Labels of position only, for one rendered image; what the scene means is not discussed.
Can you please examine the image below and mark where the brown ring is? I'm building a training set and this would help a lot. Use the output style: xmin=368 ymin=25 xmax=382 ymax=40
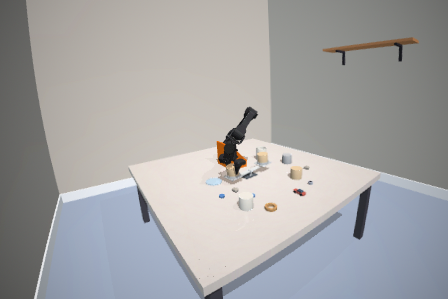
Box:
xmin=265 ymin=203 xmax=277 ymax=212

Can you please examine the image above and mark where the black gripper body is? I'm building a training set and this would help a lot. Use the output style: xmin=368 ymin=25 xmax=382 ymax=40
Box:
xmin=231 ymin=149 xmax=246 ymax=167

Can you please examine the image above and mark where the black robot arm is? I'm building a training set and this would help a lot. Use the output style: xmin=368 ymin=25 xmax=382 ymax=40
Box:
xmin=218 ymin=106 xmax=258 ymax=164

